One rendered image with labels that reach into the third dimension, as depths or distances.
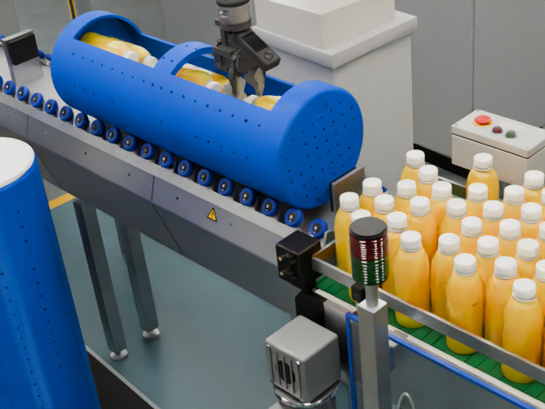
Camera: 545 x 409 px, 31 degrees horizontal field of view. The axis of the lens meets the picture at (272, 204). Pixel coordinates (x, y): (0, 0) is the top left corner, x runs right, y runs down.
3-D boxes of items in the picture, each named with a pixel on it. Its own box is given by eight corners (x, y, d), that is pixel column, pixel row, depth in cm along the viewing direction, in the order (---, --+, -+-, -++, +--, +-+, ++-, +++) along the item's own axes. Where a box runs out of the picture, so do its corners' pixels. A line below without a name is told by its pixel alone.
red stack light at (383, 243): (366, 235, 166) (366, 216, 164) (396, 248, 162) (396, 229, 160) (341, 252, 162) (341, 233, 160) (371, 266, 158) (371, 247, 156)
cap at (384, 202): (395, 209, 195) (395, 202, 194) (375, 211, 195) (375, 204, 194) (392, 200, 199) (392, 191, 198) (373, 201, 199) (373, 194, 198)
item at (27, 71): (40, 74, 311) (28, 27, 303) (46, 77, 308) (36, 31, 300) (13, 85, 305) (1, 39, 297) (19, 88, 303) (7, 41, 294)
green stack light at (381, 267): (368, 259, 169) (366, 235, 166) (397, 273, 164) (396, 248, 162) (344, 277, 165) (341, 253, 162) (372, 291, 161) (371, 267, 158)
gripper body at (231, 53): (238, 58, 229) (232, 10, 223) (263, 67, 224) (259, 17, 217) (214, 71, 225) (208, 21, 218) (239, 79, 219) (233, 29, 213)
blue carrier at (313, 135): (145, 78, 288) (116, -8, 271) (373, 165, 232) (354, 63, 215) (70, 129, 275) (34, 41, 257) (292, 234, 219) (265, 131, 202)
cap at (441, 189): (432, 187, 201) (432, 179, 200) (452, 187, 200) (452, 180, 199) (431, 197, 198) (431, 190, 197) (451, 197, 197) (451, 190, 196)
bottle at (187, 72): (173, 53, 248) (221, 71, 236) (175, 79, 251) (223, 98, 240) (151, 61, 244) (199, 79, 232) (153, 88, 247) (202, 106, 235)
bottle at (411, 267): (404, 333, 191) (401, 256, 181) (389, 313, 197) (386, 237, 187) (436, 325, 193) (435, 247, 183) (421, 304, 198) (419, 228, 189)
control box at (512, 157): (476, 146, 230) (477, 107, 225) (551, 171, 217) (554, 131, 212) (451, 164, 225) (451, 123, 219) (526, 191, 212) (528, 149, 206)
